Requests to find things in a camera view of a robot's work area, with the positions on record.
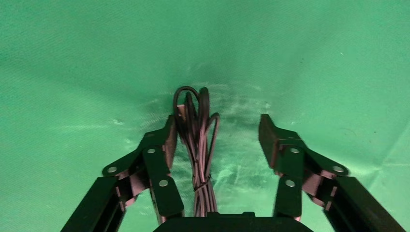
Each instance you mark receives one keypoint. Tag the green table cloth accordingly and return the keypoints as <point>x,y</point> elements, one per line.
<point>96,64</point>

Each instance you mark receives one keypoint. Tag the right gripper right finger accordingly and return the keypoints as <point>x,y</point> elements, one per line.
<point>288,153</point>

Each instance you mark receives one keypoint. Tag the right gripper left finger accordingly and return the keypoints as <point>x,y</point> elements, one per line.
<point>158,166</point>

